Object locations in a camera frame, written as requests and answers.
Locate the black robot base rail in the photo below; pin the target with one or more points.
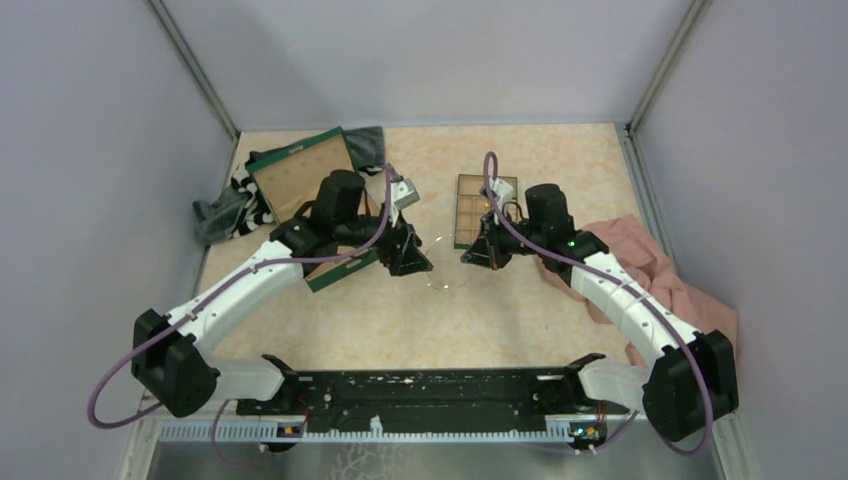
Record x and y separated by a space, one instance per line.
536 405

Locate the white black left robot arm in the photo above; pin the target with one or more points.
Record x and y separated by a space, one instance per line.
174 353

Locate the left aluminium frame post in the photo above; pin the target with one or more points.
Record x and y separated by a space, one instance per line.
191 63

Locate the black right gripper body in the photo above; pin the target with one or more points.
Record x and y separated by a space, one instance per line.
503 241

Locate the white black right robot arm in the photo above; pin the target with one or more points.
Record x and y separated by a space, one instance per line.
688 378

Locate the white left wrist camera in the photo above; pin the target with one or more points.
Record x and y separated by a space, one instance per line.
402 195

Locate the grey-green zebra plush towel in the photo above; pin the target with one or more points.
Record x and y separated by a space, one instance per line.
241 209

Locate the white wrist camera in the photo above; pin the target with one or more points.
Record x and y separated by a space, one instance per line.
503 193
402 195

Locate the right aluminium frame post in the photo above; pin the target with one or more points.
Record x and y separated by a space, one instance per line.
679 40

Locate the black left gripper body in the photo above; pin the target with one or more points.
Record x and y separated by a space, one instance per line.
356 228

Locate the green jewelry box with lid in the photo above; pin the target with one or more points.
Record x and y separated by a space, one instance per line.
288 176

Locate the aluminium frame post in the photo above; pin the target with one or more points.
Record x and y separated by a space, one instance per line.
191 63
679 40

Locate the pink cloth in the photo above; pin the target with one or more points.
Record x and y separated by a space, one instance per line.
645 261

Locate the green compartment jewelry tray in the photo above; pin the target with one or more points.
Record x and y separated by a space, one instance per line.
470 206

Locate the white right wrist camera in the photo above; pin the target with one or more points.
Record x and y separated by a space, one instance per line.
503 193

